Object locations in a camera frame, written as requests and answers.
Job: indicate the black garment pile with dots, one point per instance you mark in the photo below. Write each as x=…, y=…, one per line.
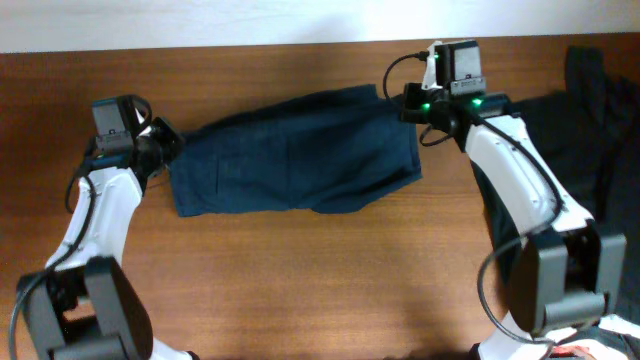
x=588, y=134

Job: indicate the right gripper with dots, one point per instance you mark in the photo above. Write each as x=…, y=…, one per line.
x=412, y=108

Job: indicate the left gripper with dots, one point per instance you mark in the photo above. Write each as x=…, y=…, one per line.
x=173, y=142

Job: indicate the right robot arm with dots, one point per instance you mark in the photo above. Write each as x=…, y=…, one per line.
x=565, y=279

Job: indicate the red white object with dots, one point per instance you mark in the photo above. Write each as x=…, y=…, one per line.
x=589, y=349

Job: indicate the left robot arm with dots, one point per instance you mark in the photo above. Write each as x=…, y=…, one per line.
x=81, y=305

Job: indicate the navy blue shorts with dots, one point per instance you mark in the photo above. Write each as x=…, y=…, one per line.
x=332, y=152

